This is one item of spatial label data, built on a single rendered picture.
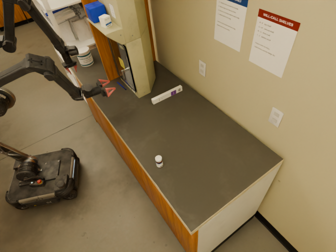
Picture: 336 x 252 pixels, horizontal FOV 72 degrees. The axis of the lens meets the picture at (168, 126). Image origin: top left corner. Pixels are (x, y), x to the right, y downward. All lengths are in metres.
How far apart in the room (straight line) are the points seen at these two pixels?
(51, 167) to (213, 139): 1.68
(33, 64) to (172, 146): 0.89
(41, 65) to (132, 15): 0.61
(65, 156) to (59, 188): 0.39
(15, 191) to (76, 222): 0.64
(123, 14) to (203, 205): 1.18
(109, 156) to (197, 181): 1.57
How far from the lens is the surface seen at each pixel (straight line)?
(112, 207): 2.43
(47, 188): 2.51
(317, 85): 1.21
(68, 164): 2.55
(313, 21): 1.13
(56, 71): 1.40
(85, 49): 2.37
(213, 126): 1.60
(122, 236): 2.31
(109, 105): 1.87
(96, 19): 1.70
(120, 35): 1.56
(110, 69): 2.07
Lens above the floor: 2.14
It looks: 48 degrees down
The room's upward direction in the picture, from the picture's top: 7 degrees counter-clockwise
